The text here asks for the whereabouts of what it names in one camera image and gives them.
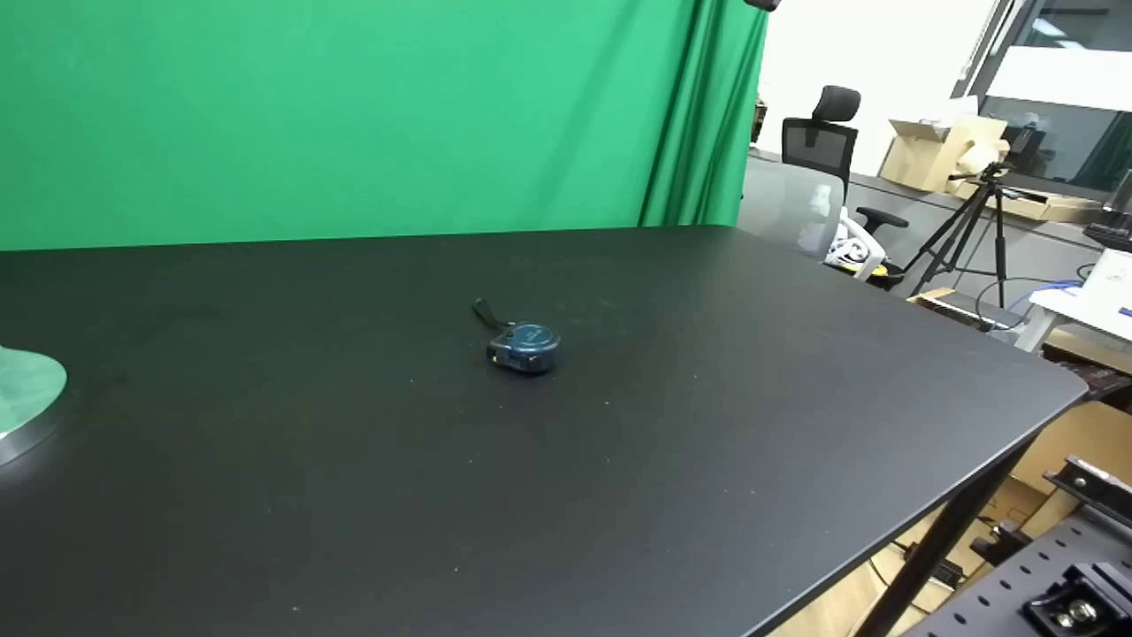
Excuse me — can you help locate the open cardboard box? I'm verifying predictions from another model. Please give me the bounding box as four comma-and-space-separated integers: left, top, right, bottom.
882, 116, 1006, 192

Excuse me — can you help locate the black office chair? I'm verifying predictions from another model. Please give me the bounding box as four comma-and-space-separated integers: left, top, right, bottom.
783, 85, 861, 188

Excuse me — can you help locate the black perforated breadboard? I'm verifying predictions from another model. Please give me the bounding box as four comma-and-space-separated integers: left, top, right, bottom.
906, 459, 1132, 637

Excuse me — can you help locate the blue measuring tape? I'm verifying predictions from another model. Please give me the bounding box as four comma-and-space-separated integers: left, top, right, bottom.
469, 296, 564, 374

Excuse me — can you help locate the grey chair back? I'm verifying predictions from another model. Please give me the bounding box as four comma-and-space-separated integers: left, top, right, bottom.
741, 160, 846, 258

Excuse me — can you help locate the black table leg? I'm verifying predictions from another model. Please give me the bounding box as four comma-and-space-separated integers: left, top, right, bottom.
857, 438, 1029, 637

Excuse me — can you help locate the green backdrop curtain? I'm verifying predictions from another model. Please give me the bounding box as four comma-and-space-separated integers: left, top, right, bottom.
0, 0, 767, 252

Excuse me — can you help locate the black camera tripod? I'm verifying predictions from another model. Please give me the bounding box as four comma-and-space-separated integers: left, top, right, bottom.
906, 162, 1008, 292

